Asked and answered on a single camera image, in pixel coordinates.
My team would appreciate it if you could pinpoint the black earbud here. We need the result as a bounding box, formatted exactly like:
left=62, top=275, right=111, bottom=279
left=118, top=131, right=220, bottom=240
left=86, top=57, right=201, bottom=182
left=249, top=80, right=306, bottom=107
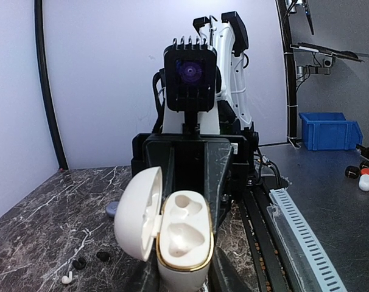
left=72, top=257, right=86, bottom=270
left=96, top=251, right=111, bottom=262

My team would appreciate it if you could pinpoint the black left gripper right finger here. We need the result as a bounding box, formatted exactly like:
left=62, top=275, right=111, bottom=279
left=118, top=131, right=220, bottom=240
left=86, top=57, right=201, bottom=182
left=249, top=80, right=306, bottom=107
left=210, top=247, right=242, bottom=291

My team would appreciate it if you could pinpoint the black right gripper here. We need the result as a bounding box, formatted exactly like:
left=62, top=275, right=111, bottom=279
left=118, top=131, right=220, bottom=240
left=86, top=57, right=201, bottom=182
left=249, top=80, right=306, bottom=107
left=131, top=133, right=255, bottom=234

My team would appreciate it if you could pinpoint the purple earbud charging case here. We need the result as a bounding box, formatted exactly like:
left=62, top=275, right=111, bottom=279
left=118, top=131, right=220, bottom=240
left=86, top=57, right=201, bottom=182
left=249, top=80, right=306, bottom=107
left=105, top=201, right=119, bottom=218

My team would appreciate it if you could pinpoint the black frame post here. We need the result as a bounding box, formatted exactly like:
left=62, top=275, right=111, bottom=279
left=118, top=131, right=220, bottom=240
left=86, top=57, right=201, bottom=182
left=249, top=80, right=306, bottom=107
left=33, top=0, right=69, bottom=172
left=275, top=0, right=300, bottom=148

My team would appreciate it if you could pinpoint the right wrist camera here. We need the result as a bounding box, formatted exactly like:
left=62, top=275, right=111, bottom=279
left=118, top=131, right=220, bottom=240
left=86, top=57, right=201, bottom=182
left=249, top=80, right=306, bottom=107
left=163, top=38, right=217, bottom=112

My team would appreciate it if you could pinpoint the white earbud charging case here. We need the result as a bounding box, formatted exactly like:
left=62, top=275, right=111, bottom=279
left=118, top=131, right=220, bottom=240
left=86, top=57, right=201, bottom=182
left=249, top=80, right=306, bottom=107
left=114, top=167, right=214, bottom=291

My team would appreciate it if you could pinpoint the blue plastic bin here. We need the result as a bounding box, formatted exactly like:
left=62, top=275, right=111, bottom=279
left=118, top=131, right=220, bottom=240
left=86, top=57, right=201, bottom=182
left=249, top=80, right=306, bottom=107
left=299, top=113, right=363, bottom=151

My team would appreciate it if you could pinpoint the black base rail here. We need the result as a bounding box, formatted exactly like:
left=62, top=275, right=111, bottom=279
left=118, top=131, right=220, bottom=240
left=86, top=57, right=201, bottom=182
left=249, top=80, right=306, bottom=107
left=239, top=171, right=303, bottom=291

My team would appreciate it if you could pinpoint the grey slotted cable duct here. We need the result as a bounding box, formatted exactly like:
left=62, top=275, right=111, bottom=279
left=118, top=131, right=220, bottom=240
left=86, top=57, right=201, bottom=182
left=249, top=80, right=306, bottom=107
left=267, top=188, right=346, bottom=291

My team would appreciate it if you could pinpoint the black frame post left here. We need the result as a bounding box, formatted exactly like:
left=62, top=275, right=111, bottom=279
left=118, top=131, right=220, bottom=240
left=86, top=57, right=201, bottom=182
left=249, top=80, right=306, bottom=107
left=33, top=0, right=69, bottom=172

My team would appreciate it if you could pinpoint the white stem earbud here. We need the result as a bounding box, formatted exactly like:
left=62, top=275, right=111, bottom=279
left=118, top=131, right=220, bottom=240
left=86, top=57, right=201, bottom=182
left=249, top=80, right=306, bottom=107
left=61, top=271, right=73, bottom=285

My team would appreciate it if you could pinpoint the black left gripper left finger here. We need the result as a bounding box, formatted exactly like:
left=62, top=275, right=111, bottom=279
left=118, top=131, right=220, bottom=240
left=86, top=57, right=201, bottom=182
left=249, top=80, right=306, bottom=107
left=136, top=254, right=159, bottom=292

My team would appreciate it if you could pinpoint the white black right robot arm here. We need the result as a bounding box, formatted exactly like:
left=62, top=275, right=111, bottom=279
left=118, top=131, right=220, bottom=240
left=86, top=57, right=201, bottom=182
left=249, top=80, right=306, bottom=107
left=131, top=11, right=259, bottom=229

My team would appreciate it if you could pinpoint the black frame post right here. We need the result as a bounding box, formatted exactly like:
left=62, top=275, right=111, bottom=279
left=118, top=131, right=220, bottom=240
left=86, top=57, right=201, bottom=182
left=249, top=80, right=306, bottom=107
left=275, top=0, right=300, bottom=148

